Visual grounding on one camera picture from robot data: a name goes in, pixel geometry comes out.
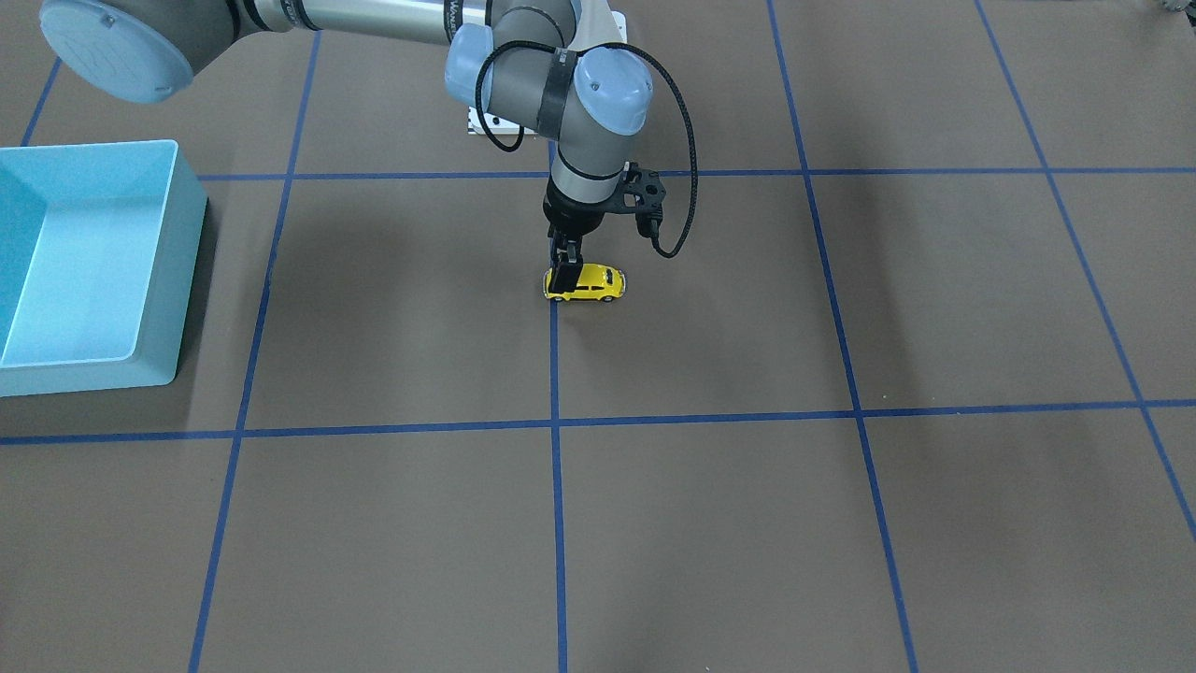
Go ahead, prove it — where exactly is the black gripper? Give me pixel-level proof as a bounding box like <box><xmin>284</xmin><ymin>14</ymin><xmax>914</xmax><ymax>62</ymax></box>
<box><xmin>544</xmin><ymin>182</ymin><xmax>614</xmax><ymax>294</ymax></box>

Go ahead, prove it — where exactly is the yellow beetle toy car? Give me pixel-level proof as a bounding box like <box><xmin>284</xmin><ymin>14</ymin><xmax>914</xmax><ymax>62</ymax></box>
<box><xmin>542</xmin><ymin>263</ymin><xmax>626</xmax><ymax>302</ymax></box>

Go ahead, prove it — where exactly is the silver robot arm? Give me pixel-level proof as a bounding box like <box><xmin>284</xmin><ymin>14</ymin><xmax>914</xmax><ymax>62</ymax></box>
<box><xmin>38</xmin><ymin>1</ymin><xmax>654</xmax><ymax>294</ymax></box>

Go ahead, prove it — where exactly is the light blue plastic bin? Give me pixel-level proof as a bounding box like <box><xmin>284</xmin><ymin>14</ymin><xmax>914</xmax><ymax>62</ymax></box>
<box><xmin>1</xmin><ymin>139</ymin><xmax>208</xmax><ymax>397</ymax></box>

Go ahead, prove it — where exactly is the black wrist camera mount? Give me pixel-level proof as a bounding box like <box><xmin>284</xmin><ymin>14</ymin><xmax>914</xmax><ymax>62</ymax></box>
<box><xmin>614</xmin><ymin>163</ymin><xmax>667</xmax><ymax>239</ymax></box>

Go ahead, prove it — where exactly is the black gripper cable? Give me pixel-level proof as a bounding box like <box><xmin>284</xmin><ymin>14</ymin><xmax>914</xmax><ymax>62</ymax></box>
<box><xmin>475</xmin><ymin>39</ymin><xmax>700</xmax><ymax>261</ymax></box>

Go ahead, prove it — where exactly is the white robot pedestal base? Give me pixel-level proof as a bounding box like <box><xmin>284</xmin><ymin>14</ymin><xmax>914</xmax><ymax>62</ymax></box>
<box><xmin>466</xmin><ymin>8</ymin><xmax>628</xmax><ymax>137</ymax></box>

